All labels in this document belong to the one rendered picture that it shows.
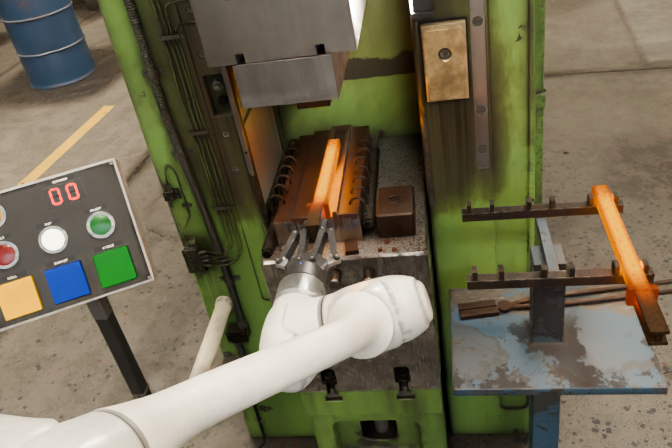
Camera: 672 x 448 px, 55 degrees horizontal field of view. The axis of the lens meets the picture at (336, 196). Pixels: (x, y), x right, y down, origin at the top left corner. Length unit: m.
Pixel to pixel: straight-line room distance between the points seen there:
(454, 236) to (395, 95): 0.44
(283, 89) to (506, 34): 0.47
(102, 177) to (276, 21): 0.51
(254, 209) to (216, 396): 0.91
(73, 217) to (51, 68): 4.55
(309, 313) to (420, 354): 0.64
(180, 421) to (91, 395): 1.99
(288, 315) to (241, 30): 0.55
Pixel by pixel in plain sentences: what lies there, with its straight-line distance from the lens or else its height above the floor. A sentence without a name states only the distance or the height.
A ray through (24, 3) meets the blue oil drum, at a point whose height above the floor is 0.72.
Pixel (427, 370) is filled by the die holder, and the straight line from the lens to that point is 1.68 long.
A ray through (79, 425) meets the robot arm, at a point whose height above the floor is 1.35.
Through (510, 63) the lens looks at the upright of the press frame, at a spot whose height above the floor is 1.24.
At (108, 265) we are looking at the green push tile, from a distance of 1.46.
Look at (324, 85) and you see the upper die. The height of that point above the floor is 1.30.
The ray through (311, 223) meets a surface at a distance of 1.30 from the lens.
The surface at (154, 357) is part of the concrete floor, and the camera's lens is 2.74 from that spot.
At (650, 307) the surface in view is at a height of 1.04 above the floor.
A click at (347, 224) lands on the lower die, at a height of 0.96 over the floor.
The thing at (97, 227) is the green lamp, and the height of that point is 1.09.
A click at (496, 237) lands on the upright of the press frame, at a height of 0.78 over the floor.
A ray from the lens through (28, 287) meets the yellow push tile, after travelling 1.49.
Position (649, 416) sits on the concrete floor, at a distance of 2.33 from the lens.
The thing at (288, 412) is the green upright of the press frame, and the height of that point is 0.14.
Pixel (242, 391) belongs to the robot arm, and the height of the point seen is 1.21.
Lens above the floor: 1.80
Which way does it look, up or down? 32 degrees down
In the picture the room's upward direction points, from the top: 11 degrees counter-clockwise
